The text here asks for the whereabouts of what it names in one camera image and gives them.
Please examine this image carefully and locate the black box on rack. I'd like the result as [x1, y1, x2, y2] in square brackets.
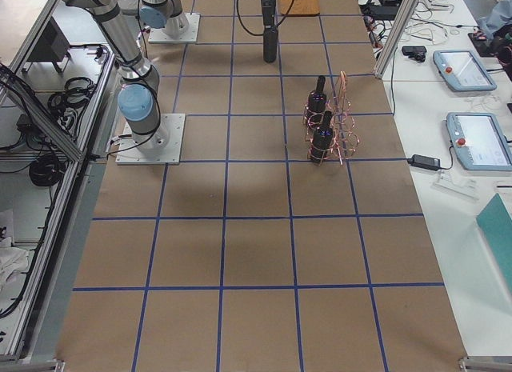
[22, 17, 70, 74]

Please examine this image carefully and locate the copper wire bottle basket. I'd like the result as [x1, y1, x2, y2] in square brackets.
[302, 70, 360, 165]

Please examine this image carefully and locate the teal folder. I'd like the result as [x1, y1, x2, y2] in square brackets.
[476, 194, 511, 284]

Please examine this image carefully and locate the black handheld device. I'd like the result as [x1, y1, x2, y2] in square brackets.
[402, 46, 427, 63]

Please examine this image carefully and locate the clear acrylic stand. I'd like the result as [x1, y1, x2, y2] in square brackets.
[432, 170, 479, 202]

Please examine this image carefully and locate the dark wine bottle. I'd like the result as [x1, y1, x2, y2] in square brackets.
[310, 110, 334, 162]
[306, 75, 327, 128]

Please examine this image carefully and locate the dark wine bottle carried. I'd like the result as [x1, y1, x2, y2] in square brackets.
[262, 27, 278, 63]

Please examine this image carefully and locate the dark wine bottle near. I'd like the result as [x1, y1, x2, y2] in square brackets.
[310, 110, 334, 162]

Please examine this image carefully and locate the teach pendant near post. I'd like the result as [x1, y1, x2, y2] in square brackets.
[446, 112, 511, 172]

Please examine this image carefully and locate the aluminium frame post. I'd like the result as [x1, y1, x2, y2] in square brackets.
[374, 0, 419, 79]

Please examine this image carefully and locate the wooden serving tray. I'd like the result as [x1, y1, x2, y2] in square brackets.
[278, 0, 320, 16]

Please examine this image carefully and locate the white crumpled cloth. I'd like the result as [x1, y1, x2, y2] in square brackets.
[1, 209, 30, 306]

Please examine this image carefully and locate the black power adapter brick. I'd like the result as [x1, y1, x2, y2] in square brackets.
[407, 154, 441, 171]

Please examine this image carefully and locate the dark wine bottle far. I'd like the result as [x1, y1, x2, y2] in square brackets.
[306, 75, 327, 128]

